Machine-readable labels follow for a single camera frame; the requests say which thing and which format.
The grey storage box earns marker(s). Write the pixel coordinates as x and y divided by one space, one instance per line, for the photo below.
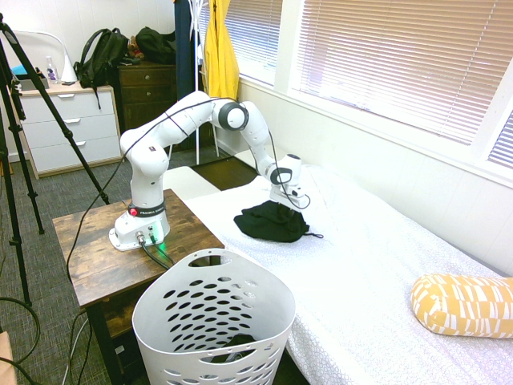
30 85

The dark wood dresser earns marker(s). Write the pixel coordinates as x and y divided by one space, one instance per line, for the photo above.
148 92

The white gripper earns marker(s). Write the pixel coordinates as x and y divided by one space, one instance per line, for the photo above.
280 195

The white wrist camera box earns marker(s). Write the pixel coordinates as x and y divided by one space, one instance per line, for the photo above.
296 194

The large white window blinds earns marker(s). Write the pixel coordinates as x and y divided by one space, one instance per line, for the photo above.
401 60

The black backpack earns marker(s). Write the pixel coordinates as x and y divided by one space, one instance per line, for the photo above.
100 56

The narrow white window blinds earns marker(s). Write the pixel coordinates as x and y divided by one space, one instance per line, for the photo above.
503 144

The clear plastic bottle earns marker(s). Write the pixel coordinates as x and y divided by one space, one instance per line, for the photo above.
52 74

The black sweatpants bundle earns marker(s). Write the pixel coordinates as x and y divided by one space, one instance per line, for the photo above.
264 226

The yellow white patterned pillow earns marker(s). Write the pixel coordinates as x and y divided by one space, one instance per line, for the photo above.
461 305

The brown teddy bear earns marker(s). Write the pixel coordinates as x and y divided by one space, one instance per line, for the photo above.
134 46

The small white window blinds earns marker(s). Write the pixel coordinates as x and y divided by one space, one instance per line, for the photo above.
256 40

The white three-drawer dresser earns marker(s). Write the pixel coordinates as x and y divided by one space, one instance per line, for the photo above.
80 120

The white circle-print bed sheet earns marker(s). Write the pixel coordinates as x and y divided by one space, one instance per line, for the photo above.
360 260

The black camera tripod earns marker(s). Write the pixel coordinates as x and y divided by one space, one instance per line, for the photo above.
40 86

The yellow rain jacket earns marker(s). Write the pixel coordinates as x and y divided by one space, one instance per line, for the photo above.
220 52

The black duffel bag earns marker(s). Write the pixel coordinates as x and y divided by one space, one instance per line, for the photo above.
156 44

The white desk lamp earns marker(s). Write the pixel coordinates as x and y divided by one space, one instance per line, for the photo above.
68 70

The rustic brown wooden side table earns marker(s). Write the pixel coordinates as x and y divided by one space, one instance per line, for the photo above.
92 248

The navy hanging garment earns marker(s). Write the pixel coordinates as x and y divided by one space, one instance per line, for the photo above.
183 48

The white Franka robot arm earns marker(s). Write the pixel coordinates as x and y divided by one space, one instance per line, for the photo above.
144 160

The white perforated laundry basket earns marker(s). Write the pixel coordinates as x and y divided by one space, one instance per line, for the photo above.
152 305

